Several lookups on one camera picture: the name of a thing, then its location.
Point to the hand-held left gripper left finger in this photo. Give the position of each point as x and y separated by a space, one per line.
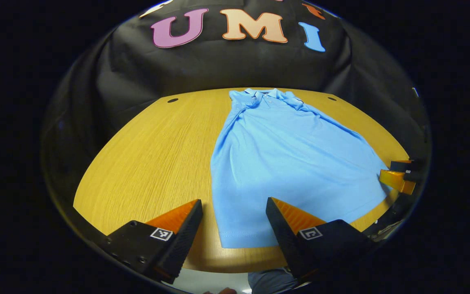
184 241

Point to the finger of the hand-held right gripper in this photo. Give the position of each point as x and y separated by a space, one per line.
400 165
396 179

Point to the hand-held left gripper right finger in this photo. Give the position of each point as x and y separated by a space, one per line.
284 239

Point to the light blue polo T-shirt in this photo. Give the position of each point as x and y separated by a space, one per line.
292 163

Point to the person's grey trousers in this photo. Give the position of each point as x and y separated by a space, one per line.
271 281

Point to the black backdrop cloth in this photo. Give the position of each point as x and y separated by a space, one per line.
227 65

